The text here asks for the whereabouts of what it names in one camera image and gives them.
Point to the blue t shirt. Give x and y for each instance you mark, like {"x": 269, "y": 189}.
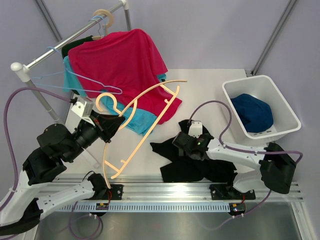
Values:
{"x": 255, "y": 115}

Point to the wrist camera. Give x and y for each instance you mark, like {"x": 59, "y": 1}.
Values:
{"x": 195, "y": 128}
{"x": 83, "y": 108}

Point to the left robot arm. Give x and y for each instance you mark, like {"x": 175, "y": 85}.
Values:
{"x": 22, "y": 209}

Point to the turquoise t shirt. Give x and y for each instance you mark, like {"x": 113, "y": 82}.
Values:
{"x": 140, "y": 123}

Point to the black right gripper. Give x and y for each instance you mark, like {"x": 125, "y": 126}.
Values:
{"x": 197, "y": 137}

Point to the wooden hanger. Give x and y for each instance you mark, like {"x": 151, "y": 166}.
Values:
{"x": 108, "y": 20}
{"x": 128, "y": 112}

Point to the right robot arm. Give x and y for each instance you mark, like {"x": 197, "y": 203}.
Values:
{"x": 271, "y": 166}

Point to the black t shirt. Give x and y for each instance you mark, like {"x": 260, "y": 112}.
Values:
{"x": 183, "y": 169}

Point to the rear blue wire hanger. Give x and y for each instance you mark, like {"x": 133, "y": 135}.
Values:
{"x": 98, "y": 22}

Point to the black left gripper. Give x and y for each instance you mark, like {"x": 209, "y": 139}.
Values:
{"x": 106, "y": 125}

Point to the pink t shirt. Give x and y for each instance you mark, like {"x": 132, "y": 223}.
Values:
{"x": 128, "y": 60}

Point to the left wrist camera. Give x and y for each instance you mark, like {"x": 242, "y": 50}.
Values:
{"x": 83, "y": 108}

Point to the light blue wire hanger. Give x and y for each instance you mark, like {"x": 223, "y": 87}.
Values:
{"x": 71, "y": 80}

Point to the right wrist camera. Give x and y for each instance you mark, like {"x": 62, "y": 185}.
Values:
{"x": 195, "y": 128}

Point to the aluminium mounting rail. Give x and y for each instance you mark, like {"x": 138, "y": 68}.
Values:
{"x": 151, "y": 195}

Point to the white plastic basket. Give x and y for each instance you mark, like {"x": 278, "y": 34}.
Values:
{"x": 263, "y": 88}

